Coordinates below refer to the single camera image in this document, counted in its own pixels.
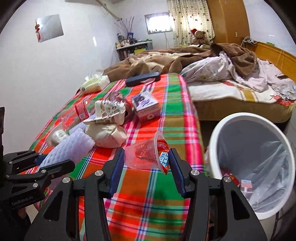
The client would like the mattress with floral sheet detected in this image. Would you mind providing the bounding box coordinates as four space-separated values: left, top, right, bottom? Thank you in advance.
187 80 295 123

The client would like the purple white milk carton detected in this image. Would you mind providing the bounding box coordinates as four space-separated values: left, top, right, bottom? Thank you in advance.
131 91 161 123

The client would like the plaid red green cloth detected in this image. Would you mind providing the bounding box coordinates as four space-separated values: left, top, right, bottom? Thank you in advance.
19 73 205 241

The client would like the white round trash bin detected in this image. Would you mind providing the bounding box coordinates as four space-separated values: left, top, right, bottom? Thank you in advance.
201 113 295 240

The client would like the white foam fruit net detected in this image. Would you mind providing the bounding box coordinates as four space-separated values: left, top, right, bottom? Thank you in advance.
37 128 95 171

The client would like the wooden wardrobe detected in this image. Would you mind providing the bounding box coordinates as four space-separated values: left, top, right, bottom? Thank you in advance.
207 0 250 44

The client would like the beige paper bag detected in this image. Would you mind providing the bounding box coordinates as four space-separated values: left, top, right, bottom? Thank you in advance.
85 124 127 149

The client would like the green white tissue pack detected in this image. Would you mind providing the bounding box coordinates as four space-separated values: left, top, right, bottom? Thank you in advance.
79 72 110 94

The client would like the teddy bear santa hat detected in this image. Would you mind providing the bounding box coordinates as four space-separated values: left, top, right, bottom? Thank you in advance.
191 29 210 46

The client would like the vase with dry branches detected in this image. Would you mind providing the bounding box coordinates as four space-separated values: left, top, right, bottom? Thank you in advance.
115 16 137 39

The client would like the red metallic can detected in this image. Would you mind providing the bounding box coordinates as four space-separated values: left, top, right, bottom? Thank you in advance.
108 92 135 126

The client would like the clear plastic bottle red label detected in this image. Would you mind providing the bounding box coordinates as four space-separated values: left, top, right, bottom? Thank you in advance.
58 99 95 131

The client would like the printed paper snack wrapper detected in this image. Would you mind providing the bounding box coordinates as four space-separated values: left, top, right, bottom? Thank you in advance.
83 100 125 126

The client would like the brown fleece blanket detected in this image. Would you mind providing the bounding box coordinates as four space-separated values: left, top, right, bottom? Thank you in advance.
103 43 257 82

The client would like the wall mirror panel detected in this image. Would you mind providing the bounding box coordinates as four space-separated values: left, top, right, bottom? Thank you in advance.
35 14 64 43

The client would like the small bright window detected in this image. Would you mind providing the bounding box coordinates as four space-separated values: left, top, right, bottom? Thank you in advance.
144 12 173 35

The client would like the wooden headboard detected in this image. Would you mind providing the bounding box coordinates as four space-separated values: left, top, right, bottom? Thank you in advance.
244 42 296 81

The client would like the clear plastic cup red lid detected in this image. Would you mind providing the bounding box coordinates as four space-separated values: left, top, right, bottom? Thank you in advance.
125 131 170 175

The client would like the patterned window curtain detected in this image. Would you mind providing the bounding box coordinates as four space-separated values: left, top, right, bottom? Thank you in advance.
167 0 215 47

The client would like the dark blue glasses case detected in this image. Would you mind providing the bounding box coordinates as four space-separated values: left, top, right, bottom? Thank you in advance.
125 72 161 87

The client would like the white yogurt cup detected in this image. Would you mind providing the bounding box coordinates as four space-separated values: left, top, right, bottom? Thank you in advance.
46 130 69 147

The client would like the white shelf with items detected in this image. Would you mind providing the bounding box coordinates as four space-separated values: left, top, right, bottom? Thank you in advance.
116 40 153 61

